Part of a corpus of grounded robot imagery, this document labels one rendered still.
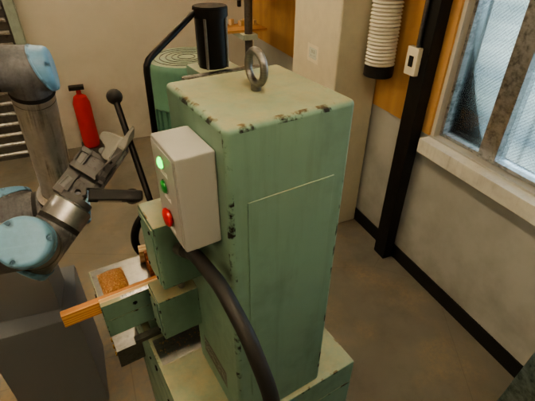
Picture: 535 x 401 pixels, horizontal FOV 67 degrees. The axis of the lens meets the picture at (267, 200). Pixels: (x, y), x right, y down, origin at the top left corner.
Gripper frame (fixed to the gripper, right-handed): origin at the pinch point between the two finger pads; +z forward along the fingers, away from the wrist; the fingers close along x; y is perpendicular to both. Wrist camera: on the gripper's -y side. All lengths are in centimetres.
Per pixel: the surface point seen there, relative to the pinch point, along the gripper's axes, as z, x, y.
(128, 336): -43, 48, -31
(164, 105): 4.0, -17.1, -2.6
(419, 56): 120, 33, -79
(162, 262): -23.5, -20.2, -18.2
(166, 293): -27.2, -6.7, -24.3
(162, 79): 6.6, -20.8, 0.2
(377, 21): 131, 44, -56
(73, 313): -41.1, 17.3, -11.2
